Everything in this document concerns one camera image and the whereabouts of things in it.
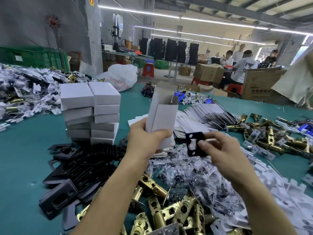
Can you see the blue plastic stool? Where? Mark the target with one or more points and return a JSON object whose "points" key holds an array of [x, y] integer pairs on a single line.
{"points": [[149, 61]]}

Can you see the person's left forearm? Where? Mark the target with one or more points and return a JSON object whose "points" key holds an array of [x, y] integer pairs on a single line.
{"points": [[115, 195]]}

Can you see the small pile of dark parts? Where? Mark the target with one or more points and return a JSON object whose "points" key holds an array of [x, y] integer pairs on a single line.
{"points": [[148, 90]]}

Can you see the stack of closed white boxes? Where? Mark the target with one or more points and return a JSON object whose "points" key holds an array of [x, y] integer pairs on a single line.
{"points": [[90, 112]]}

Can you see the single black strike plate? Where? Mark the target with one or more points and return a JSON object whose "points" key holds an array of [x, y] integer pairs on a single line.
{"points": [[193, 138]]}

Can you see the red plastic stool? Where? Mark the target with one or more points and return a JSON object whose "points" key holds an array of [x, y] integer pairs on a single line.
{"points": [[234, 88], [199, 81], [148, 70]]}

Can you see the person's left hand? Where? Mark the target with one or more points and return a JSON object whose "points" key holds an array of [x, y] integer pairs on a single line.
{"points": [[140, 144]]}

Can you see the person's left thumb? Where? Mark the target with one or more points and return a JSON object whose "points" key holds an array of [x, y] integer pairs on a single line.
{"points": [[162, 135]]}

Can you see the white cardboard box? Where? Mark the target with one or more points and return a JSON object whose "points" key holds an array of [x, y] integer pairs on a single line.
{"points": [[162, 112]]}

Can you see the person's right thumb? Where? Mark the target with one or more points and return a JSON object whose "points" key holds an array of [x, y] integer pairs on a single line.
{"points": [[204, 146]]}

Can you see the red wall ornament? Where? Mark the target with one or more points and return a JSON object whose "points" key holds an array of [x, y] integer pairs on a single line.
{"points": [[52, 21]]}

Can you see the large printed cardboard box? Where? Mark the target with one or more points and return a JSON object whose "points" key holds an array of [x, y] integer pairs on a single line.
{"points": [[261, 84]]}

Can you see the pile of flat white cartons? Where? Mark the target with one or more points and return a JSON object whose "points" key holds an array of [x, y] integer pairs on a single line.
{"points": [[210, 115]]}

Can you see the pile of white card inserts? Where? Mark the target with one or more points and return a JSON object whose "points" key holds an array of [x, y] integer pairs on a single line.
{"points": [[288, 200]]}

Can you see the beige cloth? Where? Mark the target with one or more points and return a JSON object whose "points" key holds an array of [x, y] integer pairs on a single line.
{"points": [[295, 80]]}

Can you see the person's right hand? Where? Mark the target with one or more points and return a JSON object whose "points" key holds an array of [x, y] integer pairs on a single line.
{"points": [[227, 156]]}

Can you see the row of black panel stacks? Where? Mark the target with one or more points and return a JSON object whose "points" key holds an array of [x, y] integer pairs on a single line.
{"points": [[168, 50]]}

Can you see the heap of bagged lock parts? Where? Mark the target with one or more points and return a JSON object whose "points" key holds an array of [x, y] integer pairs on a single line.
{"points": [[27, 92]]}

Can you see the grey drill press machine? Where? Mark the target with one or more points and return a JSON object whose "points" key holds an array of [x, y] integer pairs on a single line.
{"points": [[117, 31]]}

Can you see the row of green plastic crates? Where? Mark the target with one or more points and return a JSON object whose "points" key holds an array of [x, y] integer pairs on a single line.
{"points": [[31, 57]]}

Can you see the pile of clear screw bags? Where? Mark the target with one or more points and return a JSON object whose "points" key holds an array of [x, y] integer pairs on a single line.
{"points": [[195, 178]]}

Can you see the heap of brass latches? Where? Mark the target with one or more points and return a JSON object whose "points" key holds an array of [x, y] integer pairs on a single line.
{"points": [[271, 137]]}

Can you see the long ceiling light tube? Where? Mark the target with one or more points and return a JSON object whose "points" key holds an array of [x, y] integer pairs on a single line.
{"points": [[195, 20]]}

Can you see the small brown cardboard box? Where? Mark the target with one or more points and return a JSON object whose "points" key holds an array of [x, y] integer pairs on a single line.
{"points": [[184, 70]]}

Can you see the person's right forearm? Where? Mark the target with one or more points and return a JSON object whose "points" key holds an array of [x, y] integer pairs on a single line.
{"points": [[261, 205]]}

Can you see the white plastic sack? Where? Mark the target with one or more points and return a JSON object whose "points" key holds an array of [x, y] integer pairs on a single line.
{"points": [[122, 75]]}

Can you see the single green crate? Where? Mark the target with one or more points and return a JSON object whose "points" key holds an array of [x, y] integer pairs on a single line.
{"points": [[161, 64]]}

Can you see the pile of brass latch bolts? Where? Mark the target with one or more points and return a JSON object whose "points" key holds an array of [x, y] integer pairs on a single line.
{"points": [[161, 212]]}

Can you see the pile of blue white parts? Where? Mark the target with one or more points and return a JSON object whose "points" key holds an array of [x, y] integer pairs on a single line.
{"points": [[193, 96]]}

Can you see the pile of black metal plates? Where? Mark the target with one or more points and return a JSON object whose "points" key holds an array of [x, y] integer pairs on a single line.
{"points": [[78, 171]]}

